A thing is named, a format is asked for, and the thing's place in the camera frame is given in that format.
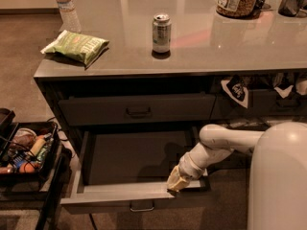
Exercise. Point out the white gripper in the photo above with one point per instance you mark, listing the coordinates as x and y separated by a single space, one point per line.
188 168

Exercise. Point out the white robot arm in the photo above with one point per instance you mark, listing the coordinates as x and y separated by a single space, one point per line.
277 198

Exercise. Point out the white paper in drawer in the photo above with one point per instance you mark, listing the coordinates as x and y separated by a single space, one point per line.
255 122

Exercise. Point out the grey drawer cabinet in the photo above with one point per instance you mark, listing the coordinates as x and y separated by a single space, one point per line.
170 67

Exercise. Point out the black white snack bag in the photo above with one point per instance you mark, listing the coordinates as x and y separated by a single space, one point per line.
236 90

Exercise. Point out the silver soda can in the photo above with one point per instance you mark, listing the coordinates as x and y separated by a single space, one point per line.
161 33

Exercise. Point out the black bin with groceries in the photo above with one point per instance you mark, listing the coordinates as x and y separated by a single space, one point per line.
28 151

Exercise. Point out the green chip bag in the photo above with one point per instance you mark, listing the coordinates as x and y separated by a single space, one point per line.
80 47

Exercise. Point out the clear plastic water bottle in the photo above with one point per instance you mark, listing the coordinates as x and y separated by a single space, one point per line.
69 15

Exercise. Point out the dark glass container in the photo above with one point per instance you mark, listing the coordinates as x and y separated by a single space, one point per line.
291 7

